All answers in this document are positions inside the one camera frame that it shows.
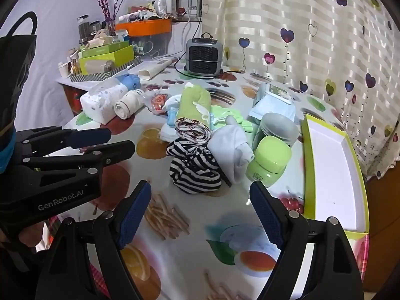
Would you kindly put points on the amber glass bottle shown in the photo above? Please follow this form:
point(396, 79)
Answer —
point(75, 66)

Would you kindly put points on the beige wrapped roll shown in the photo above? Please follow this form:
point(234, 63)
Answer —
point(98, 66)

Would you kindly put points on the pale blue wet wipes pack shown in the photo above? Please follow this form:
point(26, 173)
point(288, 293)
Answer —
point(275, 106)

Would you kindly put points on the grey space heater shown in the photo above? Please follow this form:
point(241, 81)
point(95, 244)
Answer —
point(203, 56)

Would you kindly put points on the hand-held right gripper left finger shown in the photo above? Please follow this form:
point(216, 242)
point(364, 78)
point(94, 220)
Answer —
point(134, 215)

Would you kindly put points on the lime green cardboard box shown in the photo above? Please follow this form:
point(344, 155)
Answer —
point(122, 54)

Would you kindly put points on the green lidded jar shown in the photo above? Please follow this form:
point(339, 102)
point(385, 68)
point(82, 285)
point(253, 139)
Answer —
point(270, 153)

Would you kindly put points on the silver foil bag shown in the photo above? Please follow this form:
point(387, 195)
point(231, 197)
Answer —
point(161, 1)

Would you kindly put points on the green edged white box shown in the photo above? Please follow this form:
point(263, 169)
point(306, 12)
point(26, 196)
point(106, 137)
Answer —
point(337, 175)

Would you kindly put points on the beige paper bag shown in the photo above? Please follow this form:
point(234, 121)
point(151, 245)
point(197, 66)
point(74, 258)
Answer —
point(100, 39)

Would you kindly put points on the green face mask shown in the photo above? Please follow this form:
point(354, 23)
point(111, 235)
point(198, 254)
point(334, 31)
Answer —
point(240, 118)

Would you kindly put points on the beige towel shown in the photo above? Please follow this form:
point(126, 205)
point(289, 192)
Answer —
point(128, 104)

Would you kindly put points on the glass jar with dark lid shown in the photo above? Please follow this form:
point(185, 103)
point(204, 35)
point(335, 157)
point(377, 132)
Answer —
point(83, 28)
point(95, 27)

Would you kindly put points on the zigzag patterned tray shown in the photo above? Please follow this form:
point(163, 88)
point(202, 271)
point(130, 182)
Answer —
point(93, 76)

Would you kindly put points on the brown trimmed cloth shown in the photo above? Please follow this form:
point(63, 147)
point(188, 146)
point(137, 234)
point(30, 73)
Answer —
point(192, 131)

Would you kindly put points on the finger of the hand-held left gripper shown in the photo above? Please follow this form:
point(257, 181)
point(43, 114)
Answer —
point(120, 150)
point(90, 136)

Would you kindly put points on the black white striped cloth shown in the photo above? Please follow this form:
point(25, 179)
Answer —
point(193, 175)

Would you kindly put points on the small orange snack packet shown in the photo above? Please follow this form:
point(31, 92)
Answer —
point(157, 102)

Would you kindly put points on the white blue tissue pack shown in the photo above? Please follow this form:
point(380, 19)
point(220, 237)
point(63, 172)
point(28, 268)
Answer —
point(100, 100)

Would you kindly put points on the pile of assorted packets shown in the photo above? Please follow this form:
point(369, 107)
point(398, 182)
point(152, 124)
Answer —
point(140, 14)

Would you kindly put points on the dark green flat box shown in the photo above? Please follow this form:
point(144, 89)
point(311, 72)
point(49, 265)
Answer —
point(103, 48)

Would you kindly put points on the pale grey sock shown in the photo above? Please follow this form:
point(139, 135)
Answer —
point(228, 143)

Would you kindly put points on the orange storage lid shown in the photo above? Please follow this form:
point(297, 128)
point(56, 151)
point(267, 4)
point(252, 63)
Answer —
point(143, 27)

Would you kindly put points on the clear plastic storage bin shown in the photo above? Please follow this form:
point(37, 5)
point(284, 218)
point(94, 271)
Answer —
point(156, 45)

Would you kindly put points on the wooden furniture panel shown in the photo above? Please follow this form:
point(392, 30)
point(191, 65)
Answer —
point(381, 225)

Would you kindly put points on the grey lidded jar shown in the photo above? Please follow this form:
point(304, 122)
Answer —
point(278, 126)

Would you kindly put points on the blue white carton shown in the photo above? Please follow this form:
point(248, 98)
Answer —
point(121, 36)

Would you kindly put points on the green towel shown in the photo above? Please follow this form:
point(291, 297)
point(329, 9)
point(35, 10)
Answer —
point(193, 100)

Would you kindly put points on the heart print curtain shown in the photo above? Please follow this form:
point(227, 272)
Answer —
point(312, 53)

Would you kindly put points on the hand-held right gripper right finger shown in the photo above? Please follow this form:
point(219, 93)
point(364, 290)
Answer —
point(267, 215)

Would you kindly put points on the person's left hand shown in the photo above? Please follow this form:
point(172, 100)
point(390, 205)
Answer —
point(31, 236)

